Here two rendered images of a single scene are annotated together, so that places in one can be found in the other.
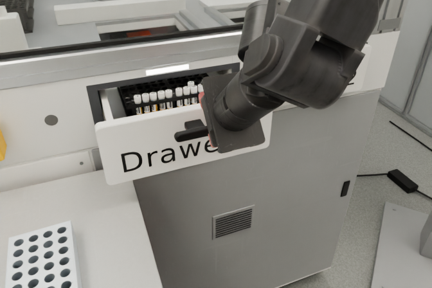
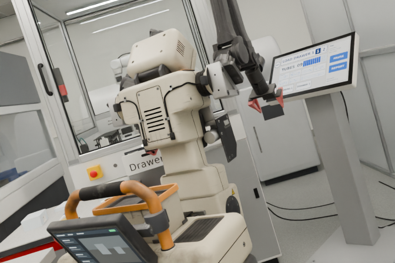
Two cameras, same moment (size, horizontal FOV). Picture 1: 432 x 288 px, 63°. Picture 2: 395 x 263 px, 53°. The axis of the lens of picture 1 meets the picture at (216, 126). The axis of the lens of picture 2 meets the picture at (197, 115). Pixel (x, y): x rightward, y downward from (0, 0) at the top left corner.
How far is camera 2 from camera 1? 170 cm
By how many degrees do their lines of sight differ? 34
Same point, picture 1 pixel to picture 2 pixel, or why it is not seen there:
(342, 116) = not seen: hidden behind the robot
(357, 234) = (315, 244)
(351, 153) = (248, 172)
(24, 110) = (107, 162)
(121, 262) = not seen: hidden behind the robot
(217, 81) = not seen: hidden behind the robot
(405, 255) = (336, 245)
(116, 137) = (127, 159)
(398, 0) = (230, 103)
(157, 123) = (137, 154)
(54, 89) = (115, 155)
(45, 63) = (112, 147)
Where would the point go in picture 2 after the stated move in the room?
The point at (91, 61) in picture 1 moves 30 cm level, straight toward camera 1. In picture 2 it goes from (124, 144) to (116, 152)
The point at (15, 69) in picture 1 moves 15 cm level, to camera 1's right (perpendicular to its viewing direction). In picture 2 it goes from (104, 149) to (127, 144)
